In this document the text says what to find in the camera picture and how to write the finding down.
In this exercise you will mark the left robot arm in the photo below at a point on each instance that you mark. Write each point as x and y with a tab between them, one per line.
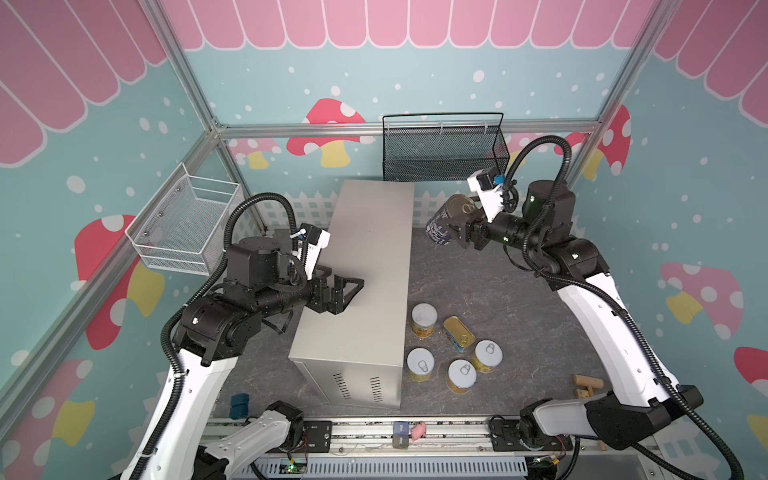
253	282

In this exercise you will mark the dark blue tall can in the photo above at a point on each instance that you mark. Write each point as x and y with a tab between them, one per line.
438	227

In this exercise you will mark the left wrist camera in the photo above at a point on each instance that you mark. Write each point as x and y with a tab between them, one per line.
312	240

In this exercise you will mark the grey metal cabinet counter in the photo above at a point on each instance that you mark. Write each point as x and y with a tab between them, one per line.
356	357

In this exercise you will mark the teal small object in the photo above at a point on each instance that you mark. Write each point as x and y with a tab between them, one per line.
239	406

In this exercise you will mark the yellow can pull-tab lid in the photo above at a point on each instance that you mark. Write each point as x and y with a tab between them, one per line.
461	376
420	363
487	356

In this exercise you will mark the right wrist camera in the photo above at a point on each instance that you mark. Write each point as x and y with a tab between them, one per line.
487	185

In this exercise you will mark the pink small object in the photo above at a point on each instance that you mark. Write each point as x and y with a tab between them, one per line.
418	431

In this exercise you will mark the white wire mesh basket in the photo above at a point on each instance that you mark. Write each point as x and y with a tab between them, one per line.
181	228

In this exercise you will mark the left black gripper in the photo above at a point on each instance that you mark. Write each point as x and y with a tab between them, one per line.
336	303

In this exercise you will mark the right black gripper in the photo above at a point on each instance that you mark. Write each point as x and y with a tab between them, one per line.
476	222

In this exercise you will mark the yellow can white lid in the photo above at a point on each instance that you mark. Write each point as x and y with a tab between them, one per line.
423	319

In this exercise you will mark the black wire mesh basket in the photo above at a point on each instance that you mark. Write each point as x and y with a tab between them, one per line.
426	147

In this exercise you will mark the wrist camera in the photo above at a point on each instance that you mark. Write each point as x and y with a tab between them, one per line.
487	185
312	240

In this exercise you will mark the gold flat sardine tin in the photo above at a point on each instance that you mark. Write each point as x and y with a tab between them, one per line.
458	333

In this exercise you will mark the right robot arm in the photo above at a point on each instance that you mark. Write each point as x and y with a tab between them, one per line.
645	397

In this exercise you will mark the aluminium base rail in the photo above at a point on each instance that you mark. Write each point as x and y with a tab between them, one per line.
463	447

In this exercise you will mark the grey small block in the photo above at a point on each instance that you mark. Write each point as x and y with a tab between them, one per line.
400	435

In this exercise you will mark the wooden toy hammer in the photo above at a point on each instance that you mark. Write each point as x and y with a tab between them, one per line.
586	386

